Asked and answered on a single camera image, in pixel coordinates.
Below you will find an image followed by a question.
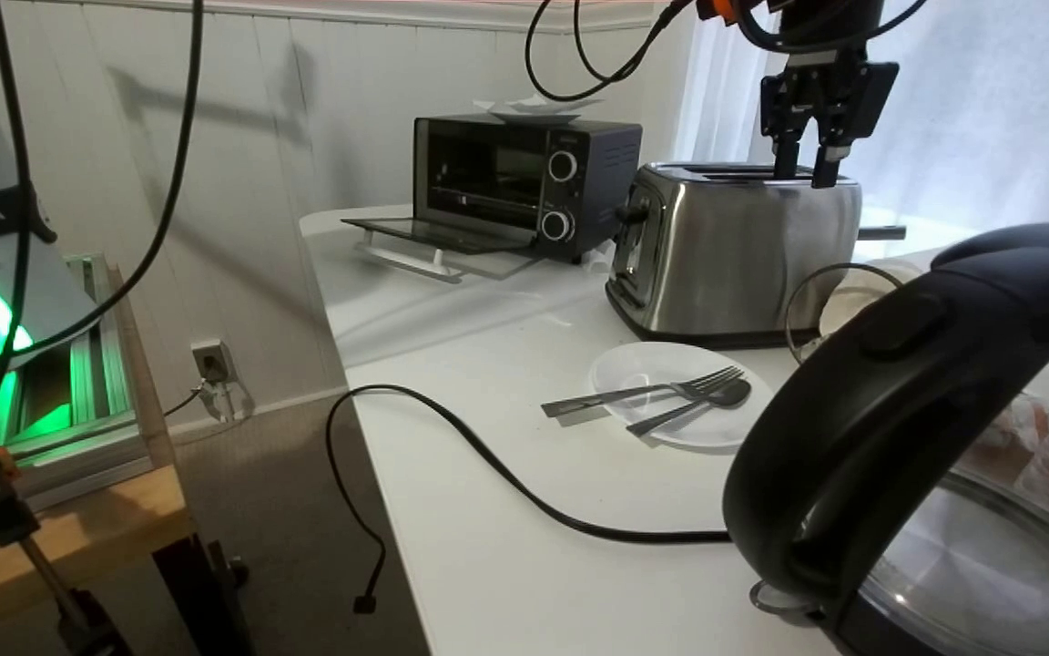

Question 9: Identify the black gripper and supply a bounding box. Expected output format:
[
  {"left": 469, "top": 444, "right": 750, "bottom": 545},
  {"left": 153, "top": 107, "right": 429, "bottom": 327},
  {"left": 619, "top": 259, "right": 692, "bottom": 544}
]
[{"left": 759, "top": 33, "right": 903, "bottom": 192}]

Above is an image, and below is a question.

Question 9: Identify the silver two-slot toaster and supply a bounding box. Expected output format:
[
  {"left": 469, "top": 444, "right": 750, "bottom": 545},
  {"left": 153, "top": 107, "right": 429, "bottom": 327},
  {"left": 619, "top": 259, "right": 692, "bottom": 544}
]
[{"left": 600, "top": 159, "right": 868, "bottom": 348}]

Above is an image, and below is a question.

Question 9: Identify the black toaster oven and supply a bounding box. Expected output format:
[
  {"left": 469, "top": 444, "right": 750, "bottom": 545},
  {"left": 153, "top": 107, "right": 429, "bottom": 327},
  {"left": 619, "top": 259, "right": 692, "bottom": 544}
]
[{"left": 338, "top": 109, "right": 645, "bottom": 284}]

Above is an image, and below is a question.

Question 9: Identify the white cup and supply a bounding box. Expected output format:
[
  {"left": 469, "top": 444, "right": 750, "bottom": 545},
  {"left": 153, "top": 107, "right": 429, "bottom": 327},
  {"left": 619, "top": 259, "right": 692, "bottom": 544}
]
[{"left": 817, "top": 278, "right": 903, "bottom": 347}]

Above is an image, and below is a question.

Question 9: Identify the white curtain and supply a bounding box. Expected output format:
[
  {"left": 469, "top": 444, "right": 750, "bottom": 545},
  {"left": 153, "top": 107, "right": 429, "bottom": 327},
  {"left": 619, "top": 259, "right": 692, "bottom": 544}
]
[{"left": 669, "top": 0, "right": 1049, "bottom": 249}]

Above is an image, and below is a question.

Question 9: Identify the silver spoon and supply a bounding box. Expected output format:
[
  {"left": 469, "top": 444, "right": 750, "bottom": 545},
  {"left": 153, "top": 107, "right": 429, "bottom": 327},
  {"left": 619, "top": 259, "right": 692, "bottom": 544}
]
[{"left": 623, "top": 376, "right": 755, "bottom": 440}]

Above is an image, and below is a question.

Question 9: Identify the black glass electric kettle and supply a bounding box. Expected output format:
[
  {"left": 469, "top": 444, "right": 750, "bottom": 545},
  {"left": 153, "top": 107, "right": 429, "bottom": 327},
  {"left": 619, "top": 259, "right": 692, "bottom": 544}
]
[{"left": 720, "top": 223, "right": 1049, "bottom": 656}]

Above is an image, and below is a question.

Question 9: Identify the silver fork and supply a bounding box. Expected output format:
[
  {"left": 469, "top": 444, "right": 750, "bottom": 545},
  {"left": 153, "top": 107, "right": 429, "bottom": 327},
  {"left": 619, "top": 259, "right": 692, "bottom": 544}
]
[{"left": 552, "top": 369, "right": 735, "bottom": 425}]

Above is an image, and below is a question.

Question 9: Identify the black stand under table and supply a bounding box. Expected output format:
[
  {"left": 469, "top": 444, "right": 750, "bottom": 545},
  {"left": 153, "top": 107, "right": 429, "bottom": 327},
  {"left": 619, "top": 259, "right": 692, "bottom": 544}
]
[{"left": 148, "top": 533, "right": 257, "bottom": 656}]

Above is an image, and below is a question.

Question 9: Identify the wooden table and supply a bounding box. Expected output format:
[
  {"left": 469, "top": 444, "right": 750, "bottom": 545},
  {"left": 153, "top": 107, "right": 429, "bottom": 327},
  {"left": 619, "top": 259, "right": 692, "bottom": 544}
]
[{"left": 0, "top": 463, "right": 192, "bottom": 612}]

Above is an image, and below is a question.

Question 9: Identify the black toaster cord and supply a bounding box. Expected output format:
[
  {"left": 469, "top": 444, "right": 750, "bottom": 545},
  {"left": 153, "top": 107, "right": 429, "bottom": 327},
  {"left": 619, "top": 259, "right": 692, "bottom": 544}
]
[{"left": 778, "top": 259, "right": 909, "bottom": 369}]

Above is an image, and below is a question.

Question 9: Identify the black looped gripper cable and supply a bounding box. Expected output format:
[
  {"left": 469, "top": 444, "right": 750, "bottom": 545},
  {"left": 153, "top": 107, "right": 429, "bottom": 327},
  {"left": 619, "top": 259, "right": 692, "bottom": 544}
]
[{"left": 522, "top": 0, "right": 692, "bottom": 107}]

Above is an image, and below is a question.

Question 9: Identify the black kettle power cord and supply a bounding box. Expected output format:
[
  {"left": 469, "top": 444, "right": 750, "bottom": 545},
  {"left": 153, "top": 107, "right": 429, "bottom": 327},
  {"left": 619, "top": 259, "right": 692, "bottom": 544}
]
[{"left": 324, "top": 381, "right": 735, "bottom": 618}]

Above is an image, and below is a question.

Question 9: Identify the cable plugged in outlet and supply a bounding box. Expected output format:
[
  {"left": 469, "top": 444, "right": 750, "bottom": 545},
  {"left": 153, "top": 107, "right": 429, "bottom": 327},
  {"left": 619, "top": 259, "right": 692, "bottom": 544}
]
[{"left": 155, "top": 376, "right": 256, "bottom": 425}]

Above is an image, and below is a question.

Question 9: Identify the white wall outlet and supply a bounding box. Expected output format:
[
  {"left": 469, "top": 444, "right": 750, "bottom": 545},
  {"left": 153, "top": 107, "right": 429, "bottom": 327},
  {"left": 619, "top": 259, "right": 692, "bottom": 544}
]
[{"left": 188, "top": 334, "right": 242, "bottom": 390}]

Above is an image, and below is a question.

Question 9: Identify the aluminium frame with green light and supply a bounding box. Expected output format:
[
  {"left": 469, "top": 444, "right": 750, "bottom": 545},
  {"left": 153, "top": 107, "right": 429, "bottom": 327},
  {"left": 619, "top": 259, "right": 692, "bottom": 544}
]
[{"left": 0, "top": 250, "right": 175, "bottom": 488}]

